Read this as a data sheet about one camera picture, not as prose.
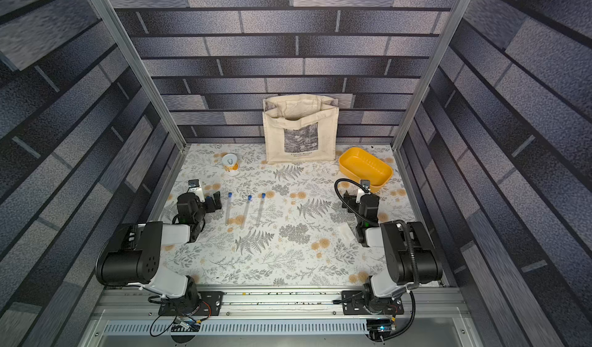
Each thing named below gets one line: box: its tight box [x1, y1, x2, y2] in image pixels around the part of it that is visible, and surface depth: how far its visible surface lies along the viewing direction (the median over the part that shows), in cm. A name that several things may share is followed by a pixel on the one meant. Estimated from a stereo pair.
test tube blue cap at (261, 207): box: [256, 192, 266, 226], surface depth 99 cm
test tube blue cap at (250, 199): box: [240, 194, 254, 230], surface depth 97 cm
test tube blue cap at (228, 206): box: [225, 192, 233, 226], surface depth 99 cm
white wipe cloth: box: [337, 222, 356, 243], surface depth 91 cm
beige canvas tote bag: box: [262, 93, 340, 164], surface depth 103 cm
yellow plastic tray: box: [338, 147, 394, 194], surface depth 112 cm
